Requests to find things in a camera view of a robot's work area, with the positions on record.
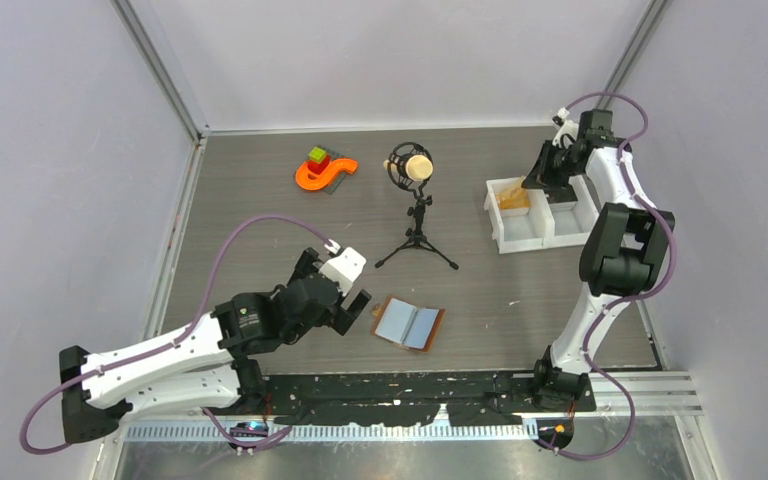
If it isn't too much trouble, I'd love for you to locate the aluminium front rail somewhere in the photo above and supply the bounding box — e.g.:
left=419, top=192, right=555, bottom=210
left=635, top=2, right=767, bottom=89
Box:
left=113, top=372, right=703, bottom=443

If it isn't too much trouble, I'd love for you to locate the beige microphone in shock mount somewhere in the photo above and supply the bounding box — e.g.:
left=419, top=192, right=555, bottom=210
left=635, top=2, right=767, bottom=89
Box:
left=383, top=142, right=434, bottom=196

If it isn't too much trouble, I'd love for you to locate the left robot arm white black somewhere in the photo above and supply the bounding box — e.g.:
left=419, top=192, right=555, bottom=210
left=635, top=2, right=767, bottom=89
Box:
left=59, top=248, right=371, bottom=444

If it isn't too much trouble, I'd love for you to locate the black card in box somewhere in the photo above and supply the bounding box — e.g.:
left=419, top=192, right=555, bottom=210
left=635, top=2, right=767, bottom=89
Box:
left=543, top=185, right=578, bottom=205

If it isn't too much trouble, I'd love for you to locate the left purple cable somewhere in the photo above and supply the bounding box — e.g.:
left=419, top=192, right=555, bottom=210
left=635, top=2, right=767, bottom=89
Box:
left=19, top=213, right=342, bottom=456

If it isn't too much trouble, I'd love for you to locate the green toy block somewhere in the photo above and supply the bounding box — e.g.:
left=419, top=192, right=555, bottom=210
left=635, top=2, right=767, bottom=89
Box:
left=308, top=147, right=330, bottom=165

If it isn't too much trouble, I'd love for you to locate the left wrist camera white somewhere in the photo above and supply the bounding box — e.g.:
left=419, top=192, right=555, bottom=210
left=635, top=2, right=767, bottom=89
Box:
left=319, top=239, right=367, bottom=295

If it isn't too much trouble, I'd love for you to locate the orange curved plastic piece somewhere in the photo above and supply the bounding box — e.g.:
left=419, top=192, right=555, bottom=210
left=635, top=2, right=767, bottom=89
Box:
left=295, top=158, right=358, bottom=191

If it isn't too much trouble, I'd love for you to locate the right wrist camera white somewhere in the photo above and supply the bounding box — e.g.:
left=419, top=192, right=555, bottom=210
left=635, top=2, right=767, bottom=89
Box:
left=551, top=107, right=579, bottom=149

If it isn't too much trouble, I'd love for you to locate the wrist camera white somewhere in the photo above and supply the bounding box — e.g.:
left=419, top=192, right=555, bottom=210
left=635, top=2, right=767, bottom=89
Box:
left=551, top=107, right=579, bottom=149
left=319, top=239, right=367, bottom=295

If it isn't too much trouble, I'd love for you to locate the white two-compartment box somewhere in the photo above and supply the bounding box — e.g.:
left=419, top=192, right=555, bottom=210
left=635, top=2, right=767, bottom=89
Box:
left=484, top=176, right=599, bottom=254

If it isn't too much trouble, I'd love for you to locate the red toy block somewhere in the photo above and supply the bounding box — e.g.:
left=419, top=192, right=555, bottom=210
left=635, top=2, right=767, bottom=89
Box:
left=306, top=156, right=331, bottom=175

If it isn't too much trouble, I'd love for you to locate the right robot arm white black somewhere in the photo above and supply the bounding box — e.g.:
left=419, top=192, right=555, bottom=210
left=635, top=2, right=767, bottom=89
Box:
left=523, top=108, right=675, bottom=411

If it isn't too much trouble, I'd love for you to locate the grey toy base plate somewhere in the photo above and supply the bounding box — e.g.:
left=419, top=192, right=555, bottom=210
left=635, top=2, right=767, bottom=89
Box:
left=304, top=145, right=355, bottom=194

